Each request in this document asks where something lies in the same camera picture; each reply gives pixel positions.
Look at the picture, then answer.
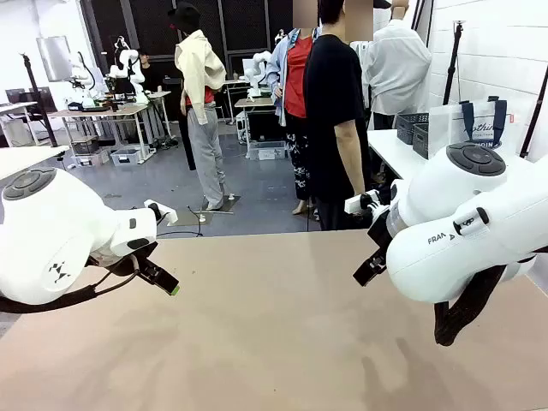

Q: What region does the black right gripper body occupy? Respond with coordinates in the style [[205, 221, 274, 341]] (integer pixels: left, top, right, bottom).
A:
[[366, 208, 393, 259]]

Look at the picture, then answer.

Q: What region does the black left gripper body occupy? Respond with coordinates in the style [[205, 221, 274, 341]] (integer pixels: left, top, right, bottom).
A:
[[114, 241, 159, 276]]

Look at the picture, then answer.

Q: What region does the grey plastic basket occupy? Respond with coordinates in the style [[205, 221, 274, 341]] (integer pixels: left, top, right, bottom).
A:
[[412, 122, 431, 160], [396, 112, 430, 145]]

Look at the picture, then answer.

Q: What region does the translucent white shopping bag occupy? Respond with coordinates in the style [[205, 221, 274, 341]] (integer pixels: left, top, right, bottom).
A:
[[427, 98, 513, 160]]

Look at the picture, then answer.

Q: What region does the person's right forearm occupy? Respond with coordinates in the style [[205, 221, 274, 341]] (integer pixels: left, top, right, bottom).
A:
[[335, 122, 366, 198]]

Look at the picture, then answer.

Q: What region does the metal floor plate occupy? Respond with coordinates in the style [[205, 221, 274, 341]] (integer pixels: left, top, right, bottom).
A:
[[166, 209, 214, 228]]

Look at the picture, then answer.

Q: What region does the white side table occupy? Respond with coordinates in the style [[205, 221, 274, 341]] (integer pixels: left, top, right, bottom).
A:
[[366, 128, 429, 181]]

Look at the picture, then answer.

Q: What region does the clear plastic storage box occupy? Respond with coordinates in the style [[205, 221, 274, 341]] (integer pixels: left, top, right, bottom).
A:
[[70, 149, 110, 169], [247, 140, 287, 162], [110, 147, 145, 168]]

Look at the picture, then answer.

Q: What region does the person in black T-shirt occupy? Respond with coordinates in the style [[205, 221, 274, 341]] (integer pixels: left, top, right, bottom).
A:
[[302, 0, 374, 231]]

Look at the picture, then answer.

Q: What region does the wooden-top background table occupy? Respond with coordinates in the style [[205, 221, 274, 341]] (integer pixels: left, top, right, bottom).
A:
[[46, 103, 151, 164]]

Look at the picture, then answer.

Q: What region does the mannequin with red top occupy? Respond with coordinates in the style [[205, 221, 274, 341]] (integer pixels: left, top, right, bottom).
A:
[[265, 25, 320, 215]]

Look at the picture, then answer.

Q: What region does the seated person in black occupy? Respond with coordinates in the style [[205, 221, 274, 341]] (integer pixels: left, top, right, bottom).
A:
[[136, 51, 164, 93]]

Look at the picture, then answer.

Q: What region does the small wooden-top table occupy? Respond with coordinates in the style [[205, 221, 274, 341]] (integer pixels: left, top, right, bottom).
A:
[[234, 97, 276, 158]]

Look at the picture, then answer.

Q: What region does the black tripod stand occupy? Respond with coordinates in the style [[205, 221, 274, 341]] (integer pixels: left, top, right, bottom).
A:
[[443, 19, 467, 106], [19, 52, 59, 149], [519, 63, 548, 159]]

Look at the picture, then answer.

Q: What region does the mannequin with beige jacket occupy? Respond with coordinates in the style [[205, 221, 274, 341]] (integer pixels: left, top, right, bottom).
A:
[[167, 2, 229, 211]]

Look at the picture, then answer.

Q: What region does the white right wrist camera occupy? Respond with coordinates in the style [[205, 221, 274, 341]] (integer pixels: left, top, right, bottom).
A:
[[344, 189, 389, 217]]

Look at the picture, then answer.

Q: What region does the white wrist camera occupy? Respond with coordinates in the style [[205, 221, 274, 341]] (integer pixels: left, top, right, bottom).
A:
[[344, 189, 389, 217], [143, 199, 179, 226]]

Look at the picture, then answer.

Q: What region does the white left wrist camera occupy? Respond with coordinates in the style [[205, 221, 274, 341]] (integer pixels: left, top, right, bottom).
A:
[[143, 199, 179, 226]]

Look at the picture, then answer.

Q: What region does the mannequin base plate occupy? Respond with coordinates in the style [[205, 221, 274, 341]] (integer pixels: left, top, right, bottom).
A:
[[200, 194, 241, 216]]

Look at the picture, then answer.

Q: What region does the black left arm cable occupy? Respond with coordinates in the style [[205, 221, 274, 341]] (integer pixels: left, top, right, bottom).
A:
[[0, 256, 142, 314]]

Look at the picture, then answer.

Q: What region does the grey wall panel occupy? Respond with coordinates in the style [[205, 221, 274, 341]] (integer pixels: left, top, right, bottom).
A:
[[36, 35, 74, 83]]

